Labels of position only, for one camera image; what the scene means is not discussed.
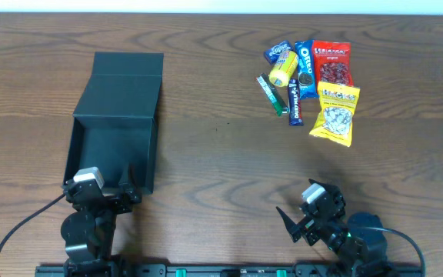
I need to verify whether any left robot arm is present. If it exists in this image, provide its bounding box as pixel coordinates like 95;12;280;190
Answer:
61;165;142;276

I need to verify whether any purple Dairy Milk bar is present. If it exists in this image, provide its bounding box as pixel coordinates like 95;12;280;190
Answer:
288;78;304;126

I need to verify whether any blue Eclipse mint pack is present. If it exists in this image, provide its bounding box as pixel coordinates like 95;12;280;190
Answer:
264;40;293;64

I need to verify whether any yellow Hacks candy bag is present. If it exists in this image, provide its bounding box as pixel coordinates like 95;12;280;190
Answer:
309;82;360;147

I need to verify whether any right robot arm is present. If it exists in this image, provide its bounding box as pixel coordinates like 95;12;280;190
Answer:
276;179;399;276

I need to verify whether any black cardboard box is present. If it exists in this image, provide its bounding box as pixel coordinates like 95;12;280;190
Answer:
64;52;164;194

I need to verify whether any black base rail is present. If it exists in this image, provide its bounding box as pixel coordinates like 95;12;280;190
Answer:
35;262;425;277

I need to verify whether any red dried fruit bag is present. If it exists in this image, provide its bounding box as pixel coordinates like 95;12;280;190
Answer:
311;40;353;86

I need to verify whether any green gum pack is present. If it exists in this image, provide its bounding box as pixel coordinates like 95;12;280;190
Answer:
256;73;289;116

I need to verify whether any blue Oreo cookie pack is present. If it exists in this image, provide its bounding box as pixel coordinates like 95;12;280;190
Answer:
295;40;318;99

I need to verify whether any yellow Mentos candy roll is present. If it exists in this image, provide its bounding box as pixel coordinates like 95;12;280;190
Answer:
269;50;298;87

